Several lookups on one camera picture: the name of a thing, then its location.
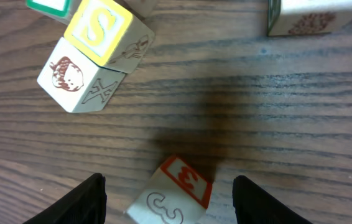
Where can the white block red trim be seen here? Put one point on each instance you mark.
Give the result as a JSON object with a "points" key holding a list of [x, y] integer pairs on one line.
{"points": [[307, 17]]}

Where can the green number four block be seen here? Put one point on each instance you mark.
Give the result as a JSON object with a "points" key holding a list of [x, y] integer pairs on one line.
{"points": [[60, 10]]}

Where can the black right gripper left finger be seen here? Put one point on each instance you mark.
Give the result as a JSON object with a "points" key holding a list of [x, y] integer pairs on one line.
{"points": [[85, 204]]}

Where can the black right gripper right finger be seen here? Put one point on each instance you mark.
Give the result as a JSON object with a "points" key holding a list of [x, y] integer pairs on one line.
{"points": [[253, 205]]}

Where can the white acorn picture block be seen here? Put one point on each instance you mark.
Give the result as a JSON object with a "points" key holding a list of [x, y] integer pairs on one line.
{"points": [[75, 82]]}

